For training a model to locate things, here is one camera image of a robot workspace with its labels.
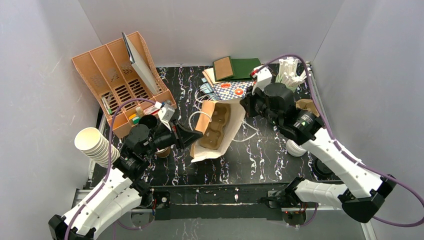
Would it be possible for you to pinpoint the white board in organizer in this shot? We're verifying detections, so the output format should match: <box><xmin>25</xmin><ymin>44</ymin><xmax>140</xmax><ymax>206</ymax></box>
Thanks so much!
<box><xmin>121</xmin><ymin>32</ymin><xmax>159</xmax><ymax>96</ymax></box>

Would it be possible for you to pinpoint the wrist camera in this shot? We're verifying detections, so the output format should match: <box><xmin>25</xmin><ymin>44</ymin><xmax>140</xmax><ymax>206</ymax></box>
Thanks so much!
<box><xmin>157</xmin><ymin>103</ymin><xmax>175</xmax><ymax>124</ymax></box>
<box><xmin>252</xmin><ymin>67</ymin><xmax>273</xmax><ymax>94</ymax></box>

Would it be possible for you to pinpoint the orange plastic desk organizer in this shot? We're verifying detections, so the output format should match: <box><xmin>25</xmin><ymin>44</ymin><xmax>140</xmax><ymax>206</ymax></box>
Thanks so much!
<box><xmin>72</xmin><ymin>31</ymin><xmax>177</xmax><ymax>138</ymax></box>

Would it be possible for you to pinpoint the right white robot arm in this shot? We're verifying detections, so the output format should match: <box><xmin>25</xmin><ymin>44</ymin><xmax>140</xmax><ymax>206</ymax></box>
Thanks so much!
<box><xmin>240</xmin><ymin>83</ymin><xmax>397</xmax><ymax>223</ymax></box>

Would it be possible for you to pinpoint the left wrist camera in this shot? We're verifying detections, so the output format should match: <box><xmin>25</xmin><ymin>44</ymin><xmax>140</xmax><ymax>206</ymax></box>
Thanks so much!
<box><xmin>157</xmin><ymin>103</ymin><xmax>175</xmax><ymax>124</ymax></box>

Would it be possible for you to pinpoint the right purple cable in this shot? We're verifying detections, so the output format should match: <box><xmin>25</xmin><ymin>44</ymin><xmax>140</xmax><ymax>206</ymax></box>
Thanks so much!
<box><xmin>256</xmin><ymin>54</ymin><xmax>424</xmax><ymax>229</ymax></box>

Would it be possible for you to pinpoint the green cup with straws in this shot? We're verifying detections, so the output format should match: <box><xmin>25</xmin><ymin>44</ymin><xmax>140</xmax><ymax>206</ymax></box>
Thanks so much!
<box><xmin>275</xmin><ymin>57</ymin><xmax>307</xmax><ymax>92</ymax></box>

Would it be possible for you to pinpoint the stack of pulp cup carriers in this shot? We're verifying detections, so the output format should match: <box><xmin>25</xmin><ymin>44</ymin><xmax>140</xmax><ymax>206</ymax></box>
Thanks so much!
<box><xmin>295</xmin><ymin>99</ymin><xmax>320</xmax><ymax>117</ymax></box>

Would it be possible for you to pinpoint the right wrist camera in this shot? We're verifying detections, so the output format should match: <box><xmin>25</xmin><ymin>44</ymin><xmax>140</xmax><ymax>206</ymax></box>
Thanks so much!
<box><xmin>252</xmin><ymin>67</ymin><xmax>273</xmax><ymax>94</ymax></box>

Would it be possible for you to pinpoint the blue checkered paper bag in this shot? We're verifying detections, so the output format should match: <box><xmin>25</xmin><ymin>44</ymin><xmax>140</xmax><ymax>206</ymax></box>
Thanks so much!
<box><xmin>199</xmin><ymin>78</ymin><xmax>254</xmax><ymax>101</ymax></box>

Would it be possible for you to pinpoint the red white card box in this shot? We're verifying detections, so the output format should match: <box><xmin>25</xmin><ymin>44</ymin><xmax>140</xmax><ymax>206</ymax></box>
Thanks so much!
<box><xmin>143</xmin><ymin>104</ymin><xmax>160</xmax><ymax>115</ymax></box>

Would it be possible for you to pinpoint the brown paper coffee cup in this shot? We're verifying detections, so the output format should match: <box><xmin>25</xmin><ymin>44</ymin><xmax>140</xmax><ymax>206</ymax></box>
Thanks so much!
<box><xmin>154</xmin><ymin>147</ymin><xmax>171</xmax><ymax>159</ymax></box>

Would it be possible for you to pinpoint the stack of white paper cups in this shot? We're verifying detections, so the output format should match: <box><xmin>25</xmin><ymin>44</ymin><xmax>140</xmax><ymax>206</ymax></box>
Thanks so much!
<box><xmin>74</xmin><ymin>127</ymin><xmax>110</xmax><ymax>168</ymax></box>

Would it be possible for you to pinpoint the single pulp cup carrier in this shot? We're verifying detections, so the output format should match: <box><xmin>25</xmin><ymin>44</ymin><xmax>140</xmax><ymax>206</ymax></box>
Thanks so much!
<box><xmin>199</xmin><ymin>103</ymin><xmax>231</xmax><ymax>150</ymax></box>

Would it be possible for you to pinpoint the green paper bag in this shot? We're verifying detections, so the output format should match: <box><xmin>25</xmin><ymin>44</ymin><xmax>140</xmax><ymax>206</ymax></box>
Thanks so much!
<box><xmin>213</xmin><ymin>56</ymin><xmax>262</xmax><ymax>82</ymax></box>

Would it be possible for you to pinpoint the kraft paper takeout bag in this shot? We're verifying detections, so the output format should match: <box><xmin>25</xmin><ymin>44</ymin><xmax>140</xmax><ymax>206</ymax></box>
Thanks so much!
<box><xmin>190</xmin><ymin>98</ymin><xmax>245</xmax><ymax>163</ymax></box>

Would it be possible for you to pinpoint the green pen in organizer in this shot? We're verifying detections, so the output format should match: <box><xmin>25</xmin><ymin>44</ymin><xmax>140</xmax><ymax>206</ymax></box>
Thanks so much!
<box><xmin>101</xmin><ymin>96</ymin><xmax>113</xmax><ymax>115</ymax></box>

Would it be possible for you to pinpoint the stack of white cup lids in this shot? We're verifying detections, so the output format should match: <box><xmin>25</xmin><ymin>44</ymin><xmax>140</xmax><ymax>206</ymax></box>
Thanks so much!
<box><xmin>285</xmin><ymin>139</ymin><xmax>307</xmax><ymax>157</ymax></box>

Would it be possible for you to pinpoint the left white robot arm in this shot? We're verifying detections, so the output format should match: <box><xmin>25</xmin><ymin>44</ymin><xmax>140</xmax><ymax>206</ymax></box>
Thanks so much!
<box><xmin>48</xmin><ymin>115</ymin><xmax>203</xmax><ymax>240</ymax></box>

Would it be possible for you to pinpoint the black cup lid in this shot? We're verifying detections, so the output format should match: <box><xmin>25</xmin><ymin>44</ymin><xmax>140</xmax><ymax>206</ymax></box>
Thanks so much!
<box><xmin>312</xmin><ymin>158</ymin><xmax>333</xmax><ymax>178</ymax></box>

